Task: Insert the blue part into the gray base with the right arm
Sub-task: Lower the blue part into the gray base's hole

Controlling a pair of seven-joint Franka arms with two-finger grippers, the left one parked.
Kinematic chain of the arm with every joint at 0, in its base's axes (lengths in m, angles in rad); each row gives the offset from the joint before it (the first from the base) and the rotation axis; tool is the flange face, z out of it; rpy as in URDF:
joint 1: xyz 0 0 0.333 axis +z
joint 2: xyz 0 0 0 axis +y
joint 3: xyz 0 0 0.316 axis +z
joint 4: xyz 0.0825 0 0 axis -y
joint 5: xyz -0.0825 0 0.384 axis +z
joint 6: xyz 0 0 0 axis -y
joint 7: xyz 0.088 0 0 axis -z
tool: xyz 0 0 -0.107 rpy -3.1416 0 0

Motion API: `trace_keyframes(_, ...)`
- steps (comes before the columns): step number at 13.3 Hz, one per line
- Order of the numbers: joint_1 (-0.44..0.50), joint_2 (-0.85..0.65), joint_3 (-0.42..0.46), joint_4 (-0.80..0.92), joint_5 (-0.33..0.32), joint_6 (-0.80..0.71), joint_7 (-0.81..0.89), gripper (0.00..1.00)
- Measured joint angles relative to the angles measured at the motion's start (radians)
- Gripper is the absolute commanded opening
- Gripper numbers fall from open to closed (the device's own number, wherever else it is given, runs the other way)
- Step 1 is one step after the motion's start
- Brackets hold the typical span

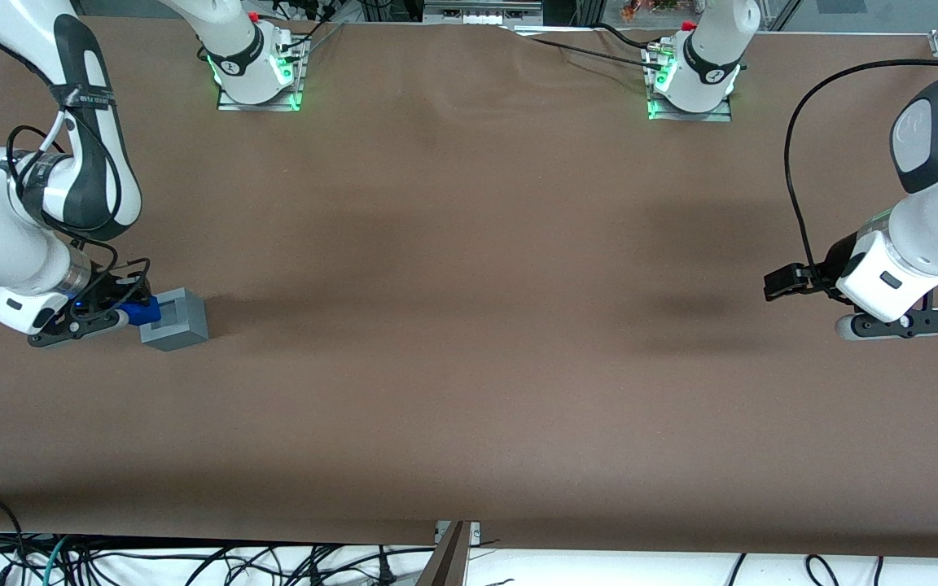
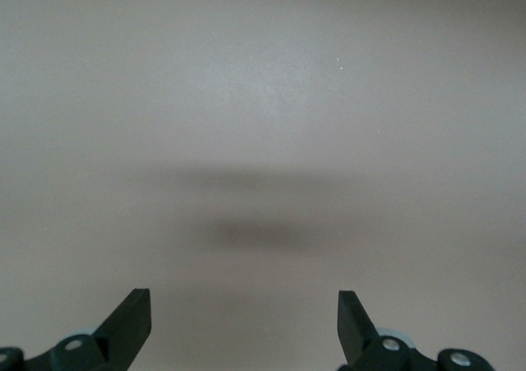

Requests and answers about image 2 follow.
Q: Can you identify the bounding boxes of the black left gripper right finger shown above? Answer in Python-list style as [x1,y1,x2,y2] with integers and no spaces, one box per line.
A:
[339,290,436,371]

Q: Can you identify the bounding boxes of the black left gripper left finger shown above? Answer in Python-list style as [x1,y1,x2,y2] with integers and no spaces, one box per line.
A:
[24,288,152,371]

